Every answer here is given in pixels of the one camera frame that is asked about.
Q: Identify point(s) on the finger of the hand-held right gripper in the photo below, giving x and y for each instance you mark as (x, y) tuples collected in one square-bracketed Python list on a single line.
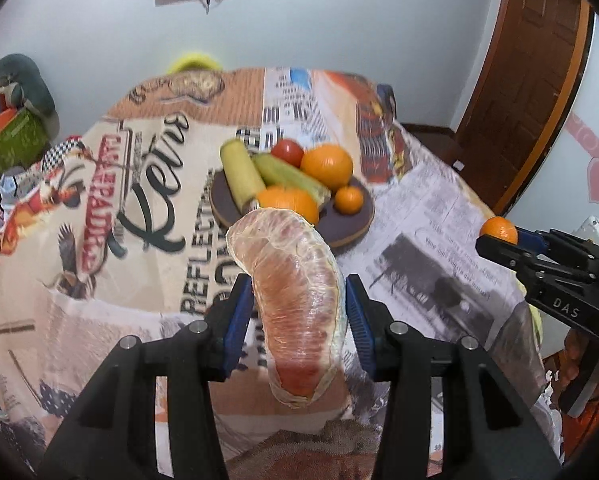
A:
[(502, 252), (532, 238)]

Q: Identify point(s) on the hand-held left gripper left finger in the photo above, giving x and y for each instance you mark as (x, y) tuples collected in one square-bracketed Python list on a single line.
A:
[(237, 320)]

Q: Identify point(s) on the black white checkered cloth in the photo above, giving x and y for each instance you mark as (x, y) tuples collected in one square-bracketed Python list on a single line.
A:
[(62, 152)]

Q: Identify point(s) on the small tangerine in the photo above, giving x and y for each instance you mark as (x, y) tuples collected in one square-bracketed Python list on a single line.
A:
[(348, 200), (499, 229)]

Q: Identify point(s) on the green patterned bag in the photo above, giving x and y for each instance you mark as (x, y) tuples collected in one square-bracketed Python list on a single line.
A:
[(14, 145)]

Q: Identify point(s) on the grey plush toy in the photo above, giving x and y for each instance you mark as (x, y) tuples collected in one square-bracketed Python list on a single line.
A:
[(24, 85)]

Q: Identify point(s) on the red tomato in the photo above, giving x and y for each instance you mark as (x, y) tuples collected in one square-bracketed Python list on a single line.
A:
[(287, 151)]

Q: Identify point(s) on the peeled pomelo segment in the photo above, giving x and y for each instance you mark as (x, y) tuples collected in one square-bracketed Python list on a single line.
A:
[(294, 310)]

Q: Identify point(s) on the plain large orange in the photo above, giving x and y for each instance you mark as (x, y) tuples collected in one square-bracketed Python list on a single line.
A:
[(289, 200)]

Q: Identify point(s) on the newspaper print tablecloth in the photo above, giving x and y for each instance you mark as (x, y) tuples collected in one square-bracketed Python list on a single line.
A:
[(144, 270)]

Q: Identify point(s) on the large orange with white sticker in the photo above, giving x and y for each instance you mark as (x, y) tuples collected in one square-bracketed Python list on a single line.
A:
[(327, 165)]

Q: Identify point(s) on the yellow corn cob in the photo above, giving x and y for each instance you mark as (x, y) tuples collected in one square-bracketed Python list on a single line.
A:
[(284, 175), (242, 175)]

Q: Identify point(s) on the dark purple round plate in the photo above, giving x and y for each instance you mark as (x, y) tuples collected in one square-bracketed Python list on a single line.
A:
[(349, 225)]

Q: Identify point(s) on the white crumpled cloth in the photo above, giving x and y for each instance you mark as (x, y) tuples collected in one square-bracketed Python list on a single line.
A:
[(19, 185)]

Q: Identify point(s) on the white wardrobe door with hearts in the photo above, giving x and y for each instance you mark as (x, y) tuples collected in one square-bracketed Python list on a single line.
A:
[(587, 135)]

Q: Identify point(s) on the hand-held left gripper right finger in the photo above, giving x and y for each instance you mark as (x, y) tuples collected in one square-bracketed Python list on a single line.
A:
[(360, 325)]

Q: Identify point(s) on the person's right hand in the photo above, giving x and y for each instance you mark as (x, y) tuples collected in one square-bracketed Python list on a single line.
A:
[(572, 360)]

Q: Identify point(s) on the brown wooden door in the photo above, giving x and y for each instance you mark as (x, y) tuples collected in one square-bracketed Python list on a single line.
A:
[(529, 85)]

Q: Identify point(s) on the yellow foam tube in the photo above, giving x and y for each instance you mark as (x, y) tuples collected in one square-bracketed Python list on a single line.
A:
[(194, 60)]

